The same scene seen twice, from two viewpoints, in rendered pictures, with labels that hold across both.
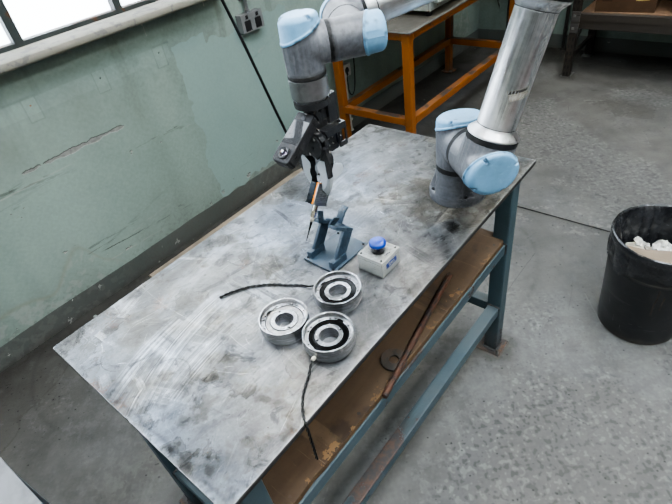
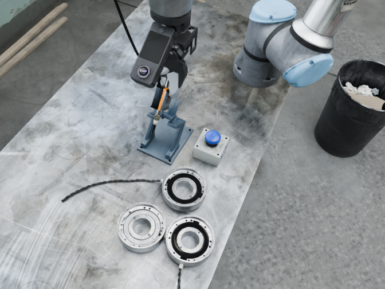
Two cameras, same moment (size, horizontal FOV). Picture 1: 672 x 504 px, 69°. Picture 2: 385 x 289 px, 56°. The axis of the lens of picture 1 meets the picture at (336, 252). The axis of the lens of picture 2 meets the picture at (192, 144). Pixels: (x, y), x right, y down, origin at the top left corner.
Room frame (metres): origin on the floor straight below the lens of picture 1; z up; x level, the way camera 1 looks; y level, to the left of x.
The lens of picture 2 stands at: (0.40, 0.19, 1.58)
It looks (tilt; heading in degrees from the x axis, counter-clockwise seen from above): 55 degrees down; 333
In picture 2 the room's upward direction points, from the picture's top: 7 degrees clockwise
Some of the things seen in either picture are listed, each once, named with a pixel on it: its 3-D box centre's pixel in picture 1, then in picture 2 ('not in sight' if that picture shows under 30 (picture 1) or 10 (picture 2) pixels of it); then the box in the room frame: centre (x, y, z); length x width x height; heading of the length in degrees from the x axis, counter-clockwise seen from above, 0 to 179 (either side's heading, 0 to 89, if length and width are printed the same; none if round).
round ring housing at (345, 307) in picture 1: (338, 293); (184, 190); (0.77, 0.01, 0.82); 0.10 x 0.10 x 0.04
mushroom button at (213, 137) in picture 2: (378, 248); (212, 140); (0.86, -0.10, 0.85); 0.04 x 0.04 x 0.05
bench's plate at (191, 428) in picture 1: (326, 244); (152, 129); (0.99, 0.02, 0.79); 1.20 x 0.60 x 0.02; 135
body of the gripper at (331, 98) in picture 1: (318, 124); (171, 32); (0.94, -0.01, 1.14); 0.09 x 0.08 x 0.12; 132
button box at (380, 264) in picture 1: (380, 255); (212, 145); (0.86, -0.10, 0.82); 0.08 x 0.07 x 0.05; 135
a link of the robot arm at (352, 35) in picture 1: (353, 33); not in sight; (0.96, -0.10, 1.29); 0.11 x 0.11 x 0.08; 5
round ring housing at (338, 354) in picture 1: (329, 337); (189, 241); (0.65, 0.04, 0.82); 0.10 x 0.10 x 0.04
